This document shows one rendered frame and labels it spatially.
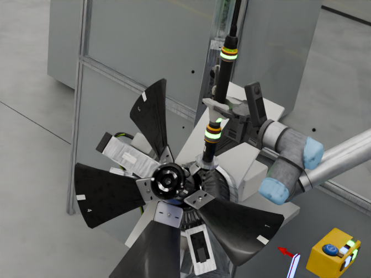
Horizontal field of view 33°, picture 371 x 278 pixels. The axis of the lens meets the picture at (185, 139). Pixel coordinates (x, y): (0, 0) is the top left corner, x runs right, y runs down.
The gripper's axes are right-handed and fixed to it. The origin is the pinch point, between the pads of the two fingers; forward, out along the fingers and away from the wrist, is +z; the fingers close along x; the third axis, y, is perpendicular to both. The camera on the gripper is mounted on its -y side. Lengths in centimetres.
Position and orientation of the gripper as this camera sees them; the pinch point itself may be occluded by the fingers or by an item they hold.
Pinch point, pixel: (211, 96)
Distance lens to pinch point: 179.8
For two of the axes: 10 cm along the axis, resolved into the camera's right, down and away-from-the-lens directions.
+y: -1.5, 8.5, 5.1
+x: 6.2, -3.2, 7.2
